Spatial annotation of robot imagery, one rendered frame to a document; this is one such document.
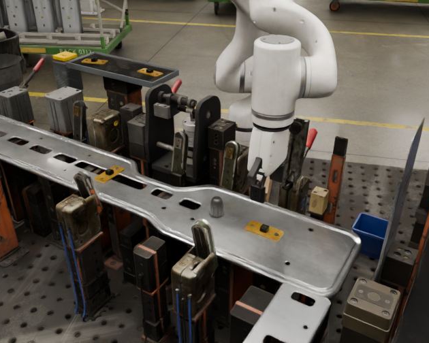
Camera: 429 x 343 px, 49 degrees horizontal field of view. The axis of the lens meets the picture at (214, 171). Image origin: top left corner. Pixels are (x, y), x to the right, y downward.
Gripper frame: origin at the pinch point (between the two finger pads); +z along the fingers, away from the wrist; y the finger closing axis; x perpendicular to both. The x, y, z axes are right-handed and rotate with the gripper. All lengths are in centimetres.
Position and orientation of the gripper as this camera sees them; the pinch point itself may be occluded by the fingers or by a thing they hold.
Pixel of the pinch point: (267, 186)
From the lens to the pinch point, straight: 101.0
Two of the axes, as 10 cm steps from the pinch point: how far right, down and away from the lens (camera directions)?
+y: -5.2, 4.5, -7.3
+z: 0.0, 8.5, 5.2
